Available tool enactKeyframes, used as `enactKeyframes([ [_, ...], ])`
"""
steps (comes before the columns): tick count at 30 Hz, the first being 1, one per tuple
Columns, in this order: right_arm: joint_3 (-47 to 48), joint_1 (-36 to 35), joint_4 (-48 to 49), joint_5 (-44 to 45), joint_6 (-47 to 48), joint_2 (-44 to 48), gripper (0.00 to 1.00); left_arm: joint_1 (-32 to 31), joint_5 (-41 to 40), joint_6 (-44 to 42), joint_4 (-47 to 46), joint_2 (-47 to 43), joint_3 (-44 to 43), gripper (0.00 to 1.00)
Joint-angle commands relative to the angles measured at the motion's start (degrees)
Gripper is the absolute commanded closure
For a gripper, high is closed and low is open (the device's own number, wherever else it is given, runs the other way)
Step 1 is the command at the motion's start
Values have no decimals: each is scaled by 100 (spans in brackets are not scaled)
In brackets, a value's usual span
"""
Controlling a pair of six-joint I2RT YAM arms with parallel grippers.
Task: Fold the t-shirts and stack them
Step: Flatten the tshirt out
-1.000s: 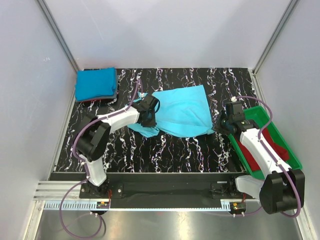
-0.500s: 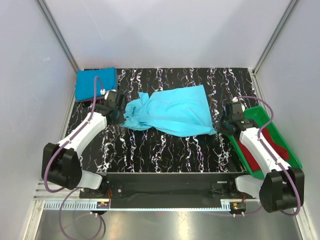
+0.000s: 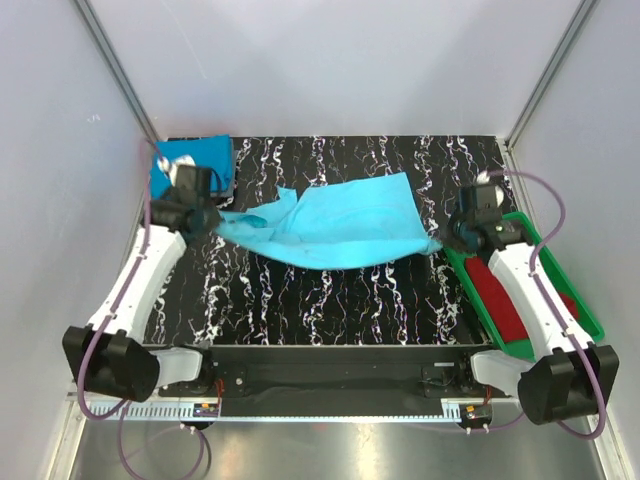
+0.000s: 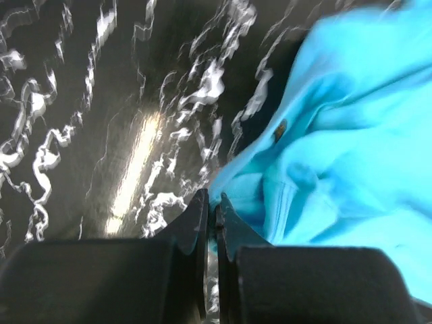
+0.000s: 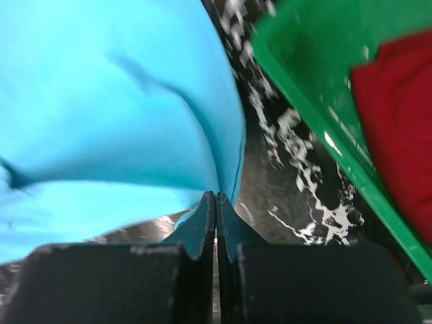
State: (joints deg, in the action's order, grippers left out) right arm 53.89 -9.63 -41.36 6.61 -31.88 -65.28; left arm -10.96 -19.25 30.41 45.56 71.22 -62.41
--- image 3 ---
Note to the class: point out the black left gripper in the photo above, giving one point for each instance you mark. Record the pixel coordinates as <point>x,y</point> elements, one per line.
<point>204,220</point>

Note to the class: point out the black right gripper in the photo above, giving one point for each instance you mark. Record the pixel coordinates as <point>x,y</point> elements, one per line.
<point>454,236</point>

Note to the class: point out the light blue t shirt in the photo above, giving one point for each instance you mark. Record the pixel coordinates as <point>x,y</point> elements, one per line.
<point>352,225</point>

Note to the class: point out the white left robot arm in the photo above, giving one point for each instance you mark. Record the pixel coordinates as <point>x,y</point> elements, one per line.
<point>107,356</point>

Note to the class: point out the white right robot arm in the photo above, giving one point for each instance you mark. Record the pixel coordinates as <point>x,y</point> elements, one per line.
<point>569,374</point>

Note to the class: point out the folded grey t shirt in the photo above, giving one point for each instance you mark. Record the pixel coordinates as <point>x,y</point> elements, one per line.
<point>232,183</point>

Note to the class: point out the folded blue t shirt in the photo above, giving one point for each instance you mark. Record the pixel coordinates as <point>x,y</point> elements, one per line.
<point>214,152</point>

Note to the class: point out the red t shirt in tray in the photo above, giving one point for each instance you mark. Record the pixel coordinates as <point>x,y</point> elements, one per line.
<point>500,305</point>

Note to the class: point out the green plastic tray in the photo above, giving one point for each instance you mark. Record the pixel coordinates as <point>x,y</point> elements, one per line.
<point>555,280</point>

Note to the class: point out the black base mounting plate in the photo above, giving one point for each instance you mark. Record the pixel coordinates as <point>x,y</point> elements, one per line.
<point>390,384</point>

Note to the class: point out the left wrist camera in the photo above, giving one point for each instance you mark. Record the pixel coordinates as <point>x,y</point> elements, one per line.
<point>183,174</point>

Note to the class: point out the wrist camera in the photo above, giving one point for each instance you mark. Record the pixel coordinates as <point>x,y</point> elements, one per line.
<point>480,202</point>
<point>183,174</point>

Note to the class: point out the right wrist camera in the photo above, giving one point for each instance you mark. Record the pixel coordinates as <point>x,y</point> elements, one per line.
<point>480,202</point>

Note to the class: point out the white slotted cable duct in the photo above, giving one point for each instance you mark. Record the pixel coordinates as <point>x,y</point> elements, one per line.
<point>173,411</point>

